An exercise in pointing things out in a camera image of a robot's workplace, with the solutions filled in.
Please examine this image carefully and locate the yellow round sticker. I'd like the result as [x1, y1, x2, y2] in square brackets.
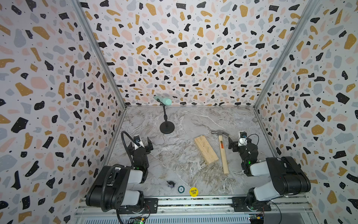
[189, 187, 199, 197]

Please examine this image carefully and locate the green ring sticker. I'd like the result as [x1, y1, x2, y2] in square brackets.
[178, 186, 185, 194]

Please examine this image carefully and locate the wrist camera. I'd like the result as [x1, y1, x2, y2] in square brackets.
[238, 133, 247, 146]
[133, 135, 144, 150]

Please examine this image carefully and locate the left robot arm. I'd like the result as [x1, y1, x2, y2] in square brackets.
[86, 136, 153, 214]

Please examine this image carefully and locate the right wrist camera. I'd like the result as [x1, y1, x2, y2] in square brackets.
[238, 133, 247, 146]

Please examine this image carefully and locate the small dark clip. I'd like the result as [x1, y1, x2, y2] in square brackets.
[167, 181, 176, 189]

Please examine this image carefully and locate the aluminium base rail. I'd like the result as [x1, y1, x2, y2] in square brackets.
[74, 194, 318, 224]

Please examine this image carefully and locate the wooden handle claw hammer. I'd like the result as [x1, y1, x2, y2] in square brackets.
[211, 130, 229, 175]

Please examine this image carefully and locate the black microphone stand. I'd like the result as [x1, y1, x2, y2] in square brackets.
[159, 103, 175, 134]

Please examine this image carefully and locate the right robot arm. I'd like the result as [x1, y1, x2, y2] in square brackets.
[228, 132, 311, 211]

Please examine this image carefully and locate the wooden block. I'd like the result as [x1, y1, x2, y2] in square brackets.
[194, 135, 219, 165]

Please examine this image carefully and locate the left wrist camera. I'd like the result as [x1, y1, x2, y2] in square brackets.
[133, 135, 144, 150]

